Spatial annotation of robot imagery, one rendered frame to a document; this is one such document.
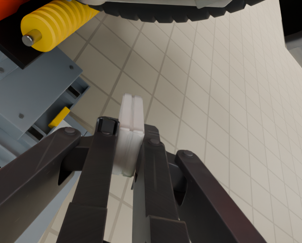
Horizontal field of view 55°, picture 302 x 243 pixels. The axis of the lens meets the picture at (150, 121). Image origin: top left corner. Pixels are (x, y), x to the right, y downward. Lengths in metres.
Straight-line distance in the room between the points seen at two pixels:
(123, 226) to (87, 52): 0.74
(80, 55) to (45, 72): 0.48
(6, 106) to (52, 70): 0.18
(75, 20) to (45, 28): 0.07
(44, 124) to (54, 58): 0.19
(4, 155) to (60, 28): 0.39
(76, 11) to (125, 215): 0.74
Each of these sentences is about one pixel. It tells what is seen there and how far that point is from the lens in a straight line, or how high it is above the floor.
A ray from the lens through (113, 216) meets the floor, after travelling 1.04.
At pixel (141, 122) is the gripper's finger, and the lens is 0.17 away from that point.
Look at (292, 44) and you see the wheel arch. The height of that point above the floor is 0.75.
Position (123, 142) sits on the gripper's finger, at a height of 0.71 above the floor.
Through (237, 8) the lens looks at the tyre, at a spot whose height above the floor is 0.73.
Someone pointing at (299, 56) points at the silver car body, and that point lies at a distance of 0.50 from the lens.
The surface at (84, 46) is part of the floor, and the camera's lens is 1.36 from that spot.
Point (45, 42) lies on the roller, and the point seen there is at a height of 0.51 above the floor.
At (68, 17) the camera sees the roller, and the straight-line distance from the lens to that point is 0.51.
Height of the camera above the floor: 0.83
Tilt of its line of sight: 38 degrees down
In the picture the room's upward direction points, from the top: 55 degrees clockwise
